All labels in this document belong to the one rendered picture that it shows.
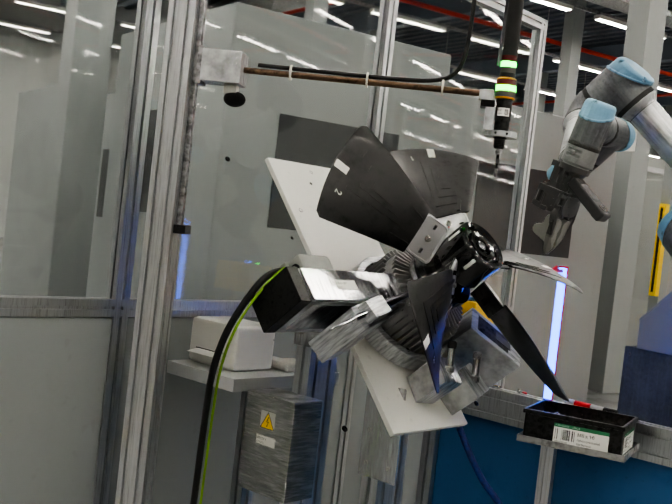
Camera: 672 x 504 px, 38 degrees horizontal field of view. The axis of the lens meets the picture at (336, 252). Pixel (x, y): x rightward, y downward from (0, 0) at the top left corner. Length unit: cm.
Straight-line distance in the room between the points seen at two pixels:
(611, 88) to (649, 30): 644
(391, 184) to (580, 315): 496
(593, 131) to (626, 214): 667
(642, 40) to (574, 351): 333
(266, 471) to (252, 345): 31
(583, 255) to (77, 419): 495
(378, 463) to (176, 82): 93
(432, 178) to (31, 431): 104
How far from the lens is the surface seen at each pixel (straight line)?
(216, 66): 217
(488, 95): 211
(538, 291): 651
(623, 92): 267
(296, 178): 221
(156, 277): 217
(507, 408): 249
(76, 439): 231
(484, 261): 196
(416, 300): 171
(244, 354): 229
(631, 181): 892
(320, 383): 222
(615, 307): 890
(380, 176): 193
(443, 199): 213
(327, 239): 214
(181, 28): 220
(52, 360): 223
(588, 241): 680
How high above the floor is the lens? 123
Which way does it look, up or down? 2 degrees down
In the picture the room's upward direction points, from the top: 7 degrees clockwise
